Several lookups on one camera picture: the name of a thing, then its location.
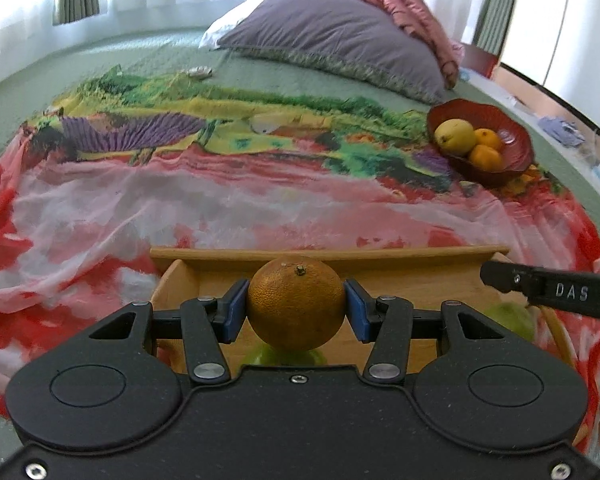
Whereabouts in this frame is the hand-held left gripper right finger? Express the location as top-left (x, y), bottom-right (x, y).
top-left (344, 279), bottom-right (511, 385)

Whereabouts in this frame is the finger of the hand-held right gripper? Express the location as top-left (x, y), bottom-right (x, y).
top-left (480, 259), bottom-right (535, 306)

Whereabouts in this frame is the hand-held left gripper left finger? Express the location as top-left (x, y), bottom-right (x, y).
top-left (87, 279), bottom-right (251, 385)

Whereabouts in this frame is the large green apple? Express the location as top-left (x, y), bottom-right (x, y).
top-left (489, 301), bottom-right (537, 342)

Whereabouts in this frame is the dull brownish orange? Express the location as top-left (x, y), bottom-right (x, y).
top-left (247, 255), bottom-right (347, 352)

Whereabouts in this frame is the small green apple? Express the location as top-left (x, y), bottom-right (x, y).
top-left (245, 345), bottom-right (328, 367)

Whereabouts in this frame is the wooden tray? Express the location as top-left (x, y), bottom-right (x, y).
top-left (149, 245), bottom-right (578, 376)

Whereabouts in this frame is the orange mandarin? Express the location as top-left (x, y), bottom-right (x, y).
top-left (474, 128), bottom-right (503, 151)
top-left (468, 145), bottom-right (504, 171)

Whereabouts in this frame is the red scalloped bowl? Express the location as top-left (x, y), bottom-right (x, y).
top-left (426, 100), bottom-right (534, 187)

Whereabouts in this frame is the yellow pear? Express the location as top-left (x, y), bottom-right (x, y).
top-left (434, 119), bottom-right (478, 157)

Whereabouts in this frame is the lilac cloth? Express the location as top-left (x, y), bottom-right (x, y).
top-left (537, 116), bottom-right (581, 147)

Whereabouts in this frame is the colourful printed scarf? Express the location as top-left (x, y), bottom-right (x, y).
top-left (0, 65), bottom-right (600, 466)

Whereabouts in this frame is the reddish brown headboard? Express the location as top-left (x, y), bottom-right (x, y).
top-left (457, 42), bottom-right (496, 79)

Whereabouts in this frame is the white wardrobe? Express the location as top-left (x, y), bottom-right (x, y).
top-left (500, 0), bottom-right (600, 141)

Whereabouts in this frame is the green quilted bedspread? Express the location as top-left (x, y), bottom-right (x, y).
top-left (0, 27), bottom-right (600, 221)

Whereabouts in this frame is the purple pillow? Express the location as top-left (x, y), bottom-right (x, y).
top-left (216, 0), bottom-right (448, 106)

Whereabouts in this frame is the white pillow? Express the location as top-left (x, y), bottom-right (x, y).
top-left (198, 0), bottom-right (271, 50)

